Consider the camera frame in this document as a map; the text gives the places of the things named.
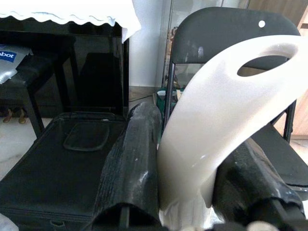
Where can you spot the green bag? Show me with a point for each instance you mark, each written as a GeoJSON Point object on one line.
{"type": "Point", "coordinates": [160, 106]}

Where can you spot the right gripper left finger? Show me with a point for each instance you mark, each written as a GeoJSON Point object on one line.
{"type": "Point", "coordinates": [134, 156]}

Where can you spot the black folding chair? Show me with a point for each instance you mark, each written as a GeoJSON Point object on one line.
{"type": "Point", "coordinates": [228, 26]}

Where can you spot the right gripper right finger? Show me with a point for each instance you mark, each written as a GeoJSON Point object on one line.
{"type": "Point", "coordinates": [255, 183]}

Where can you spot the black bench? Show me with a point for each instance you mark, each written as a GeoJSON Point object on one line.
{"type": "Point", "coordinates": [34, 108]}

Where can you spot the white lace tablecloth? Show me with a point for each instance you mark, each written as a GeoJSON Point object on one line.
{"type": "Point", "coordinates": [72, 9]}

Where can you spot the black fabric bag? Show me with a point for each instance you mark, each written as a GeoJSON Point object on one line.
{"type": "Point", "coordinates": [60, 168]}

